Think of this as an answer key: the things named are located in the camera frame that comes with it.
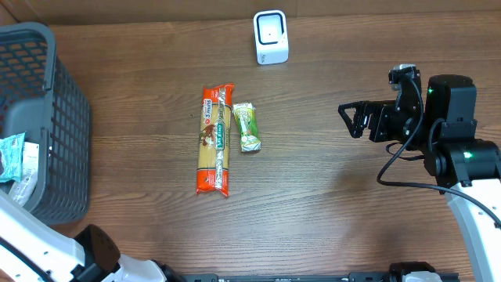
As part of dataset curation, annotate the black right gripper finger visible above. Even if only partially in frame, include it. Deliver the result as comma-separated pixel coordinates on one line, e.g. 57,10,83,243
338,101,372,118
344,113,369,138

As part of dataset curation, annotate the green snack packet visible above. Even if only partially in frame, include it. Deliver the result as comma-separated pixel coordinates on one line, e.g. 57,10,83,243
232,103,261,153

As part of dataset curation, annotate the orange spaghetti packet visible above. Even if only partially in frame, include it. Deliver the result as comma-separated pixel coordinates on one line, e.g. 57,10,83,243
196,83,235,197

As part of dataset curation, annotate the light blue wipes packet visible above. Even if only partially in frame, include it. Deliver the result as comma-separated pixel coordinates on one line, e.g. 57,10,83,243
1,132,25,183

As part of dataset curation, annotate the white tube with gold cap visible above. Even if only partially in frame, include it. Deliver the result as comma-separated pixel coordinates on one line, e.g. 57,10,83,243
9,142,39,206

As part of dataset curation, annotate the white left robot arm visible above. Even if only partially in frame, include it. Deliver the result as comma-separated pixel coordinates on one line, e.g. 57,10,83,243
1,193,184,282

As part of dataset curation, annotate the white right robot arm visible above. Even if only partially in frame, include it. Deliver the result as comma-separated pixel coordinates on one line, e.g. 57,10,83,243
338,64,500,281

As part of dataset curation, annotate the grey plastic lattice basket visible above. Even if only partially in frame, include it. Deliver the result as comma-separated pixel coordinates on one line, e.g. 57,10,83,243
1,22,92,225

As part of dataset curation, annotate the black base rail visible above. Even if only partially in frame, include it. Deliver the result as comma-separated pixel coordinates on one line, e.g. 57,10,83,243
106,260,460,282

